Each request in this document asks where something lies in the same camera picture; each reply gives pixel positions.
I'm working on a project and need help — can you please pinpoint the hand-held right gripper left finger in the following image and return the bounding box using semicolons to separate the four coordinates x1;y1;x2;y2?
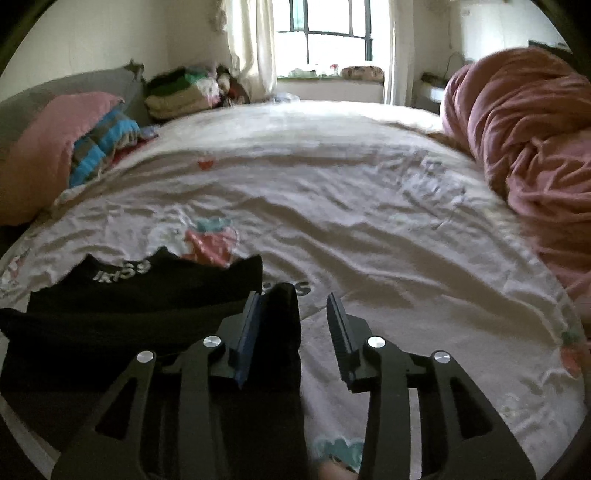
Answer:
51;291;264;480

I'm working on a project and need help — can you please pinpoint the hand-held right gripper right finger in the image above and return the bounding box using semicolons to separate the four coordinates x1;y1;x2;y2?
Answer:
325;293;539;480

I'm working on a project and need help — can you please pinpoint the black sweater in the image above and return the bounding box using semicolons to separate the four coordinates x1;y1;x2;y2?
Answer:
0;247;309;480

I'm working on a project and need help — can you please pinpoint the dark clothes heap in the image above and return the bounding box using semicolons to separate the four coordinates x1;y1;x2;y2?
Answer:
216;67;253;108

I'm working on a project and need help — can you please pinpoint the stack of folded clothes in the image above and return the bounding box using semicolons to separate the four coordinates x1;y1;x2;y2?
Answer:
144;65;223;123

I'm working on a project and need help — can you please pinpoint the person's right hand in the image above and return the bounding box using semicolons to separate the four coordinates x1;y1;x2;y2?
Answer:
318;460;362;480

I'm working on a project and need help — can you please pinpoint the printed white bed sheet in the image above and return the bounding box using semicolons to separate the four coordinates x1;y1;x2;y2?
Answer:
0;99;587;480

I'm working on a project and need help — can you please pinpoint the blue striped blanket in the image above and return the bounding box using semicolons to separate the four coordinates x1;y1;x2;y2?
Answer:
69;108;142;188

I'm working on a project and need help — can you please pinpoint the bedside table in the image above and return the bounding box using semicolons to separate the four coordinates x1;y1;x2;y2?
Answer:
412;71;448;112

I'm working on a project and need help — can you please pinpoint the patterned cloth on windowsill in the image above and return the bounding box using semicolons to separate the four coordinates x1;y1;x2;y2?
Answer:
341;66;385;84

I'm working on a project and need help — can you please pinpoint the pink duvet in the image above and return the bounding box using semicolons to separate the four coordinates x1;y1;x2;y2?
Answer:
438;46;591;303

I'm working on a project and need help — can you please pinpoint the pink pillow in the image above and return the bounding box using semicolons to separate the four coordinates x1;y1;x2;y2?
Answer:
0;91;126;227

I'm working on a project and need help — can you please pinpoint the white curtain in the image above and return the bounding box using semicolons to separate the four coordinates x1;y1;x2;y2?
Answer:
383;0;417;107
221;0;279;103

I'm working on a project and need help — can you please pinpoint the window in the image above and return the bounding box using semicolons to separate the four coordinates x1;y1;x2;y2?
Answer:
274;0;376;71

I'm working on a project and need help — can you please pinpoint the grey-green quilted cushion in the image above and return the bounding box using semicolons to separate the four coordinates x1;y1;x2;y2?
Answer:
0;62;149;162

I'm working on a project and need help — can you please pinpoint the white appliance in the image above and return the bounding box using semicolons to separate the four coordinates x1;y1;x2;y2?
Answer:
461;2;570;64

